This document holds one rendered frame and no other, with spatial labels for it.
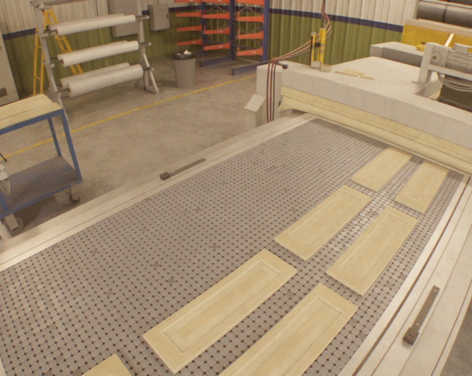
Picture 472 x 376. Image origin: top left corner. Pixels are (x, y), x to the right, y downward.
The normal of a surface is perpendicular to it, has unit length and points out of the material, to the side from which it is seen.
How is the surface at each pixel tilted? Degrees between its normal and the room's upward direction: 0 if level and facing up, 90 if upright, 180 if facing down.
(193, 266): 0
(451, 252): 0
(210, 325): 11
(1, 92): 90
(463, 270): 0
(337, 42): 90
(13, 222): 90
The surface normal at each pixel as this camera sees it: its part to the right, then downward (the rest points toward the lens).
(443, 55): -0.71, 0.40
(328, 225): 0.14, -0.73
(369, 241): -0.14, -0.89
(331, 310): 0.14, -0.89
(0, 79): 0.70, 0.40
